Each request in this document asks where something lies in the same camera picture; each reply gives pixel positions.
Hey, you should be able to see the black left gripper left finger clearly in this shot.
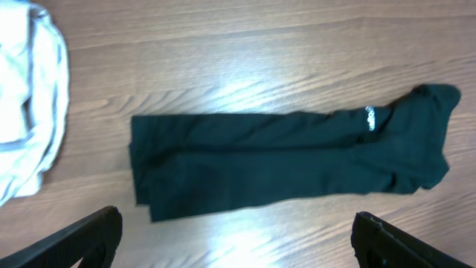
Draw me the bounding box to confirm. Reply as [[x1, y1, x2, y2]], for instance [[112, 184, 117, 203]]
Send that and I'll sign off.
[[1, 205, 123, 268]]

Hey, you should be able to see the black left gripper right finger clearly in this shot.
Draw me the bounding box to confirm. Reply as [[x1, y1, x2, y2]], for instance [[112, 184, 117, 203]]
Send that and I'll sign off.
[[350, 211, 471, 268]]

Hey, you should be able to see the black t-shirt with logo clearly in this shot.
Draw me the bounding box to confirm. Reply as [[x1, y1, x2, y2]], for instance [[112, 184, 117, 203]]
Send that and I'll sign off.
[[129, 84, 461, 222]]

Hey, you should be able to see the folded beige garment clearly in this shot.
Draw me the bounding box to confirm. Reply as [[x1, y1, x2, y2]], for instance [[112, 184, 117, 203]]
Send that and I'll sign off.
[[1, 1, 69, 203]]

